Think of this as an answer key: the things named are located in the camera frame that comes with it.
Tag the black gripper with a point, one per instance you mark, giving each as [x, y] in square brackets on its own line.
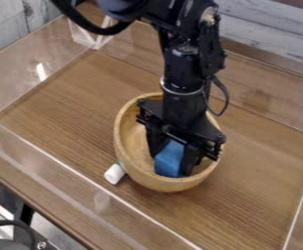
[200, 137]

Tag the green white marker pen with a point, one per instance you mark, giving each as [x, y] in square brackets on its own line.
[114, 173]

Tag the brown wooden bowl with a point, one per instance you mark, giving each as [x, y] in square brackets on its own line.
[132, 152]

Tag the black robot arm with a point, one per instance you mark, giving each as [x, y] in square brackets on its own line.
[187, 27]

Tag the black table leg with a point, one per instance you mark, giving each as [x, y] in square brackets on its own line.
[25, 213]

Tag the blue rectangular block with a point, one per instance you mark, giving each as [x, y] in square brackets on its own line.
[167, 160]

